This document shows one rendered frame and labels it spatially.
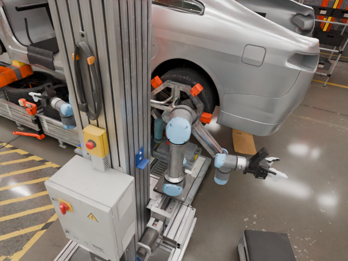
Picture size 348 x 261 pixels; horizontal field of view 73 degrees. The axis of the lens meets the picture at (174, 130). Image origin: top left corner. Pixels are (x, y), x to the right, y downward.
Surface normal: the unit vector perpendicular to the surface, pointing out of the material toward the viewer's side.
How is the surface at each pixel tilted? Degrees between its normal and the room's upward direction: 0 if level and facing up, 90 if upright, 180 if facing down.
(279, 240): 0
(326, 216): 0
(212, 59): 90
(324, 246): 0
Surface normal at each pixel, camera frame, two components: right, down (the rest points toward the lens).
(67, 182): 0.07, -0.79
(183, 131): -0.14, 0.49
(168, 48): -0.42, 0.53
